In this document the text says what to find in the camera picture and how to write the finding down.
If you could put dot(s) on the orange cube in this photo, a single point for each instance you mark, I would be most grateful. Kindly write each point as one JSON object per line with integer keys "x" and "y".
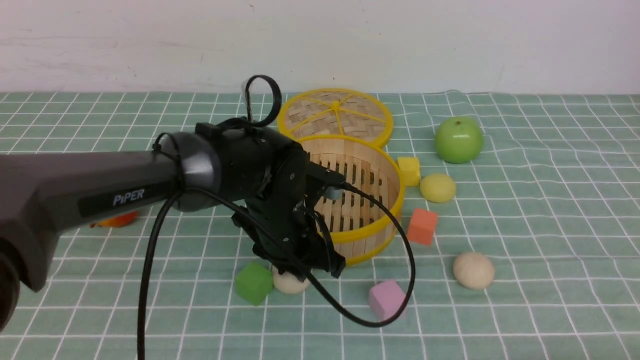
{"x": 422, "y": 226}

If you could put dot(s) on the bamboo steamer tray yellow rim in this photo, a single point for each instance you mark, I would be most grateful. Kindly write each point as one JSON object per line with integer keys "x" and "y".
{"x": 359, "y": 226}

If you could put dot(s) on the yellow cube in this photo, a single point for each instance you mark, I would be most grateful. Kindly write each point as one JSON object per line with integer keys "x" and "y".
{"x": 409, "y": 170}

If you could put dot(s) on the green cube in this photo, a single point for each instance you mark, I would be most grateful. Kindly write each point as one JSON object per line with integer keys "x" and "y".
{"x": 254, "y": 283}

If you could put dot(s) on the woven bamboo steamer lid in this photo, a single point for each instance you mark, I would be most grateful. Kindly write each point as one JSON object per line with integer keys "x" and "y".
{"x": 336, "y": 112}

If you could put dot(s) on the green apple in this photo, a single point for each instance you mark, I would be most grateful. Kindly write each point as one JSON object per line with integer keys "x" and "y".
{"x": 458, "y": 140}

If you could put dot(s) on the red pomegranate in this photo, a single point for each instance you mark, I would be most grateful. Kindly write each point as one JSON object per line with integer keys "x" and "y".
{"x": 119, "y": 221}

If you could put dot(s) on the white bun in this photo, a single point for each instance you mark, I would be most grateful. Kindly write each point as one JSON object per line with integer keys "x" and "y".
{"x": 473, "y": 270}
{"x": 287, "y": 283}

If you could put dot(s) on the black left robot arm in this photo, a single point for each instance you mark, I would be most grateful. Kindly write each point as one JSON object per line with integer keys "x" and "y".
{"x": 44, "y": 195}

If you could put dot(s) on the pink cube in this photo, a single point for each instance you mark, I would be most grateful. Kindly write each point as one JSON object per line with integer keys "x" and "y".
{"x": 385, "y": 299}

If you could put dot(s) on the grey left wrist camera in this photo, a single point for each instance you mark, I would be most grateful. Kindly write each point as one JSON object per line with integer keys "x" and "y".
{"x": 323, "y": 182}

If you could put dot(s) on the green checkered tablecloth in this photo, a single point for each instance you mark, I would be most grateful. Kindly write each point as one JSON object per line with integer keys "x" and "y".
{"x": 553, "y": 201}

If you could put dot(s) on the yellow bun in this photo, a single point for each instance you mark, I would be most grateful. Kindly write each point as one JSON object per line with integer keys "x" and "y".
{"x": 438, "y": 188}

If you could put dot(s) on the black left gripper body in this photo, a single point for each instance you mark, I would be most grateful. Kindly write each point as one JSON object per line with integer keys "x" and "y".
{"x": 285, "y": 228}

